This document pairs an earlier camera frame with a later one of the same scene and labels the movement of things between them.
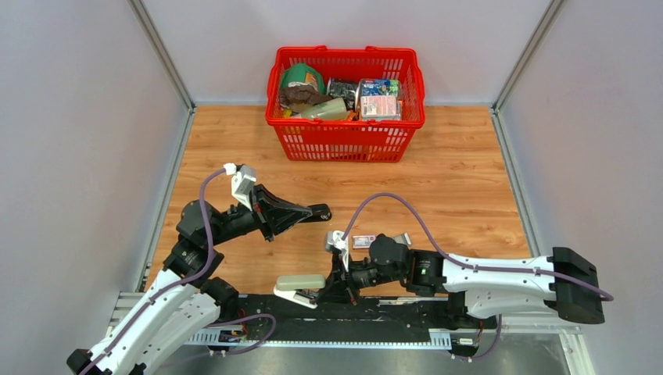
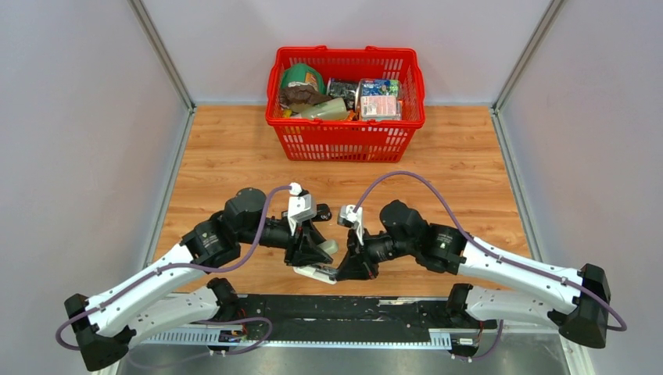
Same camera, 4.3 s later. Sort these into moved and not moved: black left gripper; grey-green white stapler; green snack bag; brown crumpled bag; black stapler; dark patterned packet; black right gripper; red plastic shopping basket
Moved: black right gripper; grey-green white stapler; black left gripper
Not moved: green snack bag; red plastic shopping basket; black stapler; dark patterned packet; brown crumpled bag
